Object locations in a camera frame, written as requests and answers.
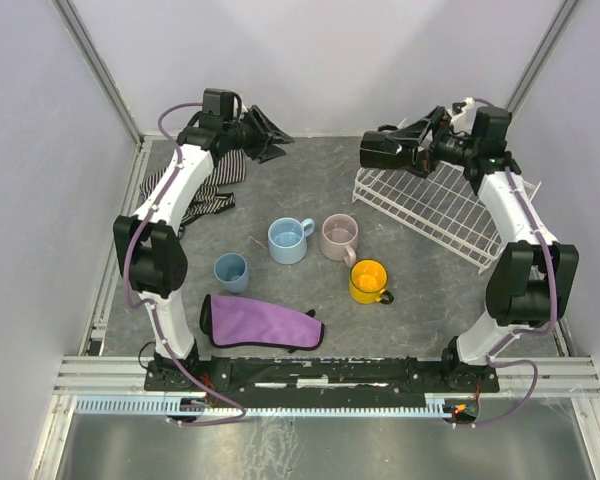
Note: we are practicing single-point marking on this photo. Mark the light blue mug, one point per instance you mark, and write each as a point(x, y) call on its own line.
point(287, 239)

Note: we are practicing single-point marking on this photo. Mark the small blue tumbler cup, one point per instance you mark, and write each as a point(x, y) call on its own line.
point(231, 270)

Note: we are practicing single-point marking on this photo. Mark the black cup white interior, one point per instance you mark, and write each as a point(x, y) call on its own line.
point(377, 151)

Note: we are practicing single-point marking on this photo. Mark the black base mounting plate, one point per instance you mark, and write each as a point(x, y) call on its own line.
point(304, 383)

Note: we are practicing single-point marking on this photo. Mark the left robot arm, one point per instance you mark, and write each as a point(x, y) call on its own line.
point(152, 262)

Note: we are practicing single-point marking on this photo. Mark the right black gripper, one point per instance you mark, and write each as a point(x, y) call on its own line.
point(427, 148)

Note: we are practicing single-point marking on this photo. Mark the striped cloth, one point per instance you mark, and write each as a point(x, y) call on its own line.
point(207, 200)

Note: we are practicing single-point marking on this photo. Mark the pink mug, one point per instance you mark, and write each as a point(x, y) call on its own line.
point(339, 239)

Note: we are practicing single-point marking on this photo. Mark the white wire dish rack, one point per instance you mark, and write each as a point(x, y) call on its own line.
point(442, 208)

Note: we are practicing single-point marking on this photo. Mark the yellow mug black handle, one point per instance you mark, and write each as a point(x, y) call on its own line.
point(368, 281)

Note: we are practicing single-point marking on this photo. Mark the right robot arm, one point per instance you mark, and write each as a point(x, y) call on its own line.
point(529, 288)

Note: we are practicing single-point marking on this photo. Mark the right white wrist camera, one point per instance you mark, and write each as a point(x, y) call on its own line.
point(463, 113)

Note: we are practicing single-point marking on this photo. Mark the purple cloth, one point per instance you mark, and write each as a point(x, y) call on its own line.
point(231, 321)

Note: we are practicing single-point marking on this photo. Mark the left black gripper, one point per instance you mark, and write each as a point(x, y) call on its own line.
point(256, 138)

